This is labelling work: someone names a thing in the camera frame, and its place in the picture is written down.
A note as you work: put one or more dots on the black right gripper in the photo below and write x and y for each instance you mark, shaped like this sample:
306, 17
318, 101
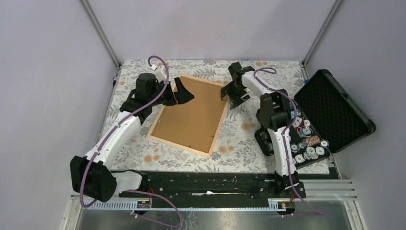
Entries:
235, 100

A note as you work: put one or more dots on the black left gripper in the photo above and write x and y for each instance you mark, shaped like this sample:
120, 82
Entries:
182, 95

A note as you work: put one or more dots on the brown cardboard backing board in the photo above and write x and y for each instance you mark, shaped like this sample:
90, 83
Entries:
190, 117

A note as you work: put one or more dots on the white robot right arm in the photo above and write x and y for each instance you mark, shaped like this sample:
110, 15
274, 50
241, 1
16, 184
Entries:
277, 110

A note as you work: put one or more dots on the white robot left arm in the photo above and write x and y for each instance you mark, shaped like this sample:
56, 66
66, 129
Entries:
91, 174

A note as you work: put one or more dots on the black poker chip case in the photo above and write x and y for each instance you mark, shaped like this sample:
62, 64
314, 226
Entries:
328, 121

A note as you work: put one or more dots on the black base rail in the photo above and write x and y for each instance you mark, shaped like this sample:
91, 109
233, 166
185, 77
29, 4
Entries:
216, 189

